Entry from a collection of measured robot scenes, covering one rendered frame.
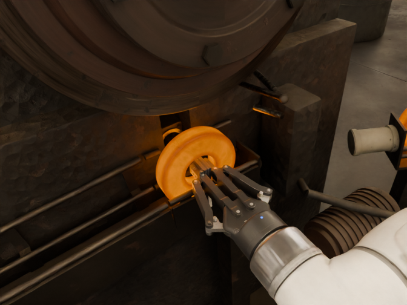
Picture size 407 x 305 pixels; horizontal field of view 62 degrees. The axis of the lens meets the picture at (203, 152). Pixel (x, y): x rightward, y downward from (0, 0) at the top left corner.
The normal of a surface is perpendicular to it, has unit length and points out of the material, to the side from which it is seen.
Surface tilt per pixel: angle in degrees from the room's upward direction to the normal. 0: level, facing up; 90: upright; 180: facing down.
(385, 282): 13
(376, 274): 2
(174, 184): 90
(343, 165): 0
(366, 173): 0
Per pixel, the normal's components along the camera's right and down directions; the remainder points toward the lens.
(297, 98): -0.07, -0.78
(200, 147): 0.52, 0.50
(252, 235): -0.62, -0.26
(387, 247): -0.34, -0.80
